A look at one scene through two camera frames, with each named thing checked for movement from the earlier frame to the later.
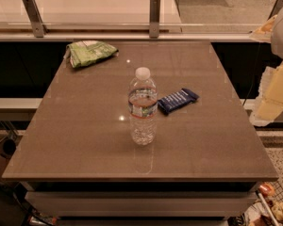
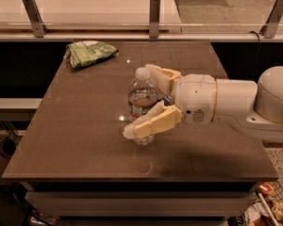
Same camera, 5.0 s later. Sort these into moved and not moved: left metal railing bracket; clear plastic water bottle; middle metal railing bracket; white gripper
Moved: white gripper
Not moved: left metal railing bracket; clear plastic water bottle; middle metal railing bracket
